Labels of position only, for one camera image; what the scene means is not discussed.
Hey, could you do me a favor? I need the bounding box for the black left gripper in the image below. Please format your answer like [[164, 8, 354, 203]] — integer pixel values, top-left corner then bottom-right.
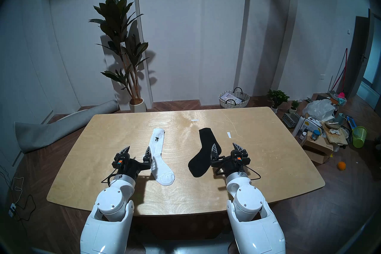
[[116, 146, 153, 181]]

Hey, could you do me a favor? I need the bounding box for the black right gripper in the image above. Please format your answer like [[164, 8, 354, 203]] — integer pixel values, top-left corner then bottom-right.
[[210, 143, 249, 178]]

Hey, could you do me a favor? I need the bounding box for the white sock with black logo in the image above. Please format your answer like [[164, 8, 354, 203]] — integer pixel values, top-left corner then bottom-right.
[[148, 128, 175, 186]]

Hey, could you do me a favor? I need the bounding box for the white plant pot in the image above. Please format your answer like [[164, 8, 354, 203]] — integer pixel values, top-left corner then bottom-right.
[[129, 98, 147, 113]]

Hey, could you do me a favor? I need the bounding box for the grey dish rack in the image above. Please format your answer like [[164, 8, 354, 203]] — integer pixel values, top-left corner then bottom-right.
[[282, 112, 301, 128]]

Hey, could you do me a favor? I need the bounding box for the small green potted plant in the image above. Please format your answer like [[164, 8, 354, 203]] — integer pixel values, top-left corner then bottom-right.
[[267, 89, 290, 114]]

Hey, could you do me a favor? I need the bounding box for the white paper roll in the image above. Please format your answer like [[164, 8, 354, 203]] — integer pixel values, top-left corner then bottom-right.
[[292, 117, 306, 138]]

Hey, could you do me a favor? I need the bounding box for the white cardboard box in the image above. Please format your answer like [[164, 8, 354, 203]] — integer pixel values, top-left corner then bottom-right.
[[299, 117, 323, 135]]

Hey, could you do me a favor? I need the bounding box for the brown cardboard box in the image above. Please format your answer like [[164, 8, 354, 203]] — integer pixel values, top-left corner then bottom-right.
[[301, 131, 334, 164]]

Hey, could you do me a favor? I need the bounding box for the rolled grey carpet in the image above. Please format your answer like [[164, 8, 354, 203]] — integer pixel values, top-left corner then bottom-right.
[[15, 99, 119, 154]]

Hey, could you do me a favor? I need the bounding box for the crumpled white plastic bag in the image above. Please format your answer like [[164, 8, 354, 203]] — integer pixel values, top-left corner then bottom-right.
[[303, 99, 336, 121]]

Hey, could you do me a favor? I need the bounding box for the green mesh waste basket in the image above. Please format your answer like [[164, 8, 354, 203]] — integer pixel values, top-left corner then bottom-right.
[[352, 126, 367, 148]]

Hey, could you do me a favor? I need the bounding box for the tall dark green plant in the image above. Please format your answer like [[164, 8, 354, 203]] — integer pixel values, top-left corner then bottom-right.
[[88, 0, 150, 105]]

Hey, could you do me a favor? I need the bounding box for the dark grey door leaf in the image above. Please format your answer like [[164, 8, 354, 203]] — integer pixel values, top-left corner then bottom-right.
[[347, 16, 371, 97]]

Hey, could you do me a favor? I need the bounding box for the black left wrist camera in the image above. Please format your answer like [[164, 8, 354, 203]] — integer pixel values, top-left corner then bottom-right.
[[113, 153, 126, 168]]

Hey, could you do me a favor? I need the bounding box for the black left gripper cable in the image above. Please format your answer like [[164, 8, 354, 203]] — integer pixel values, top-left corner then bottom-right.
[[101, 169, 119, 184]]

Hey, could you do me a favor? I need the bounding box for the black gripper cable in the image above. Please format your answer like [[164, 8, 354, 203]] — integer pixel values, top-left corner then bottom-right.
[[214, 164, 262, 181], [101, 169, 119, 184]]

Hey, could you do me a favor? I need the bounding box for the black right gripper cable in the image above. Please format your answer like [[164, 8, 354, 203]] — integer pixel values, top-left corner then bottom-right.
[[214, 164, 262, 181]]

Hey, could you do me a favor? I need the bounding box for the wicker basket with black handles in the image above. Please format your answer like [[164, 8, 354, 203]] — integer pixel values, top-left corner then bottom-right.
[[219, 87, 250, 108]]

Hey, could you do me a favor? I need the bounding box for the thin floor cable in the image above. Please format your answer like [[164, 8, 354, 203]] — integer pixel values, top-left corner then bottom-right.
[[0, 164, 36, 221]]

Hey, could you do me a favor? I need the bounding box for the red handled broom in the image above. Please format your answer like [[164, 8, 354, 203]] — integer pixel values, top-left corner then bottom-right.
[[331, 48, 348, 99]]

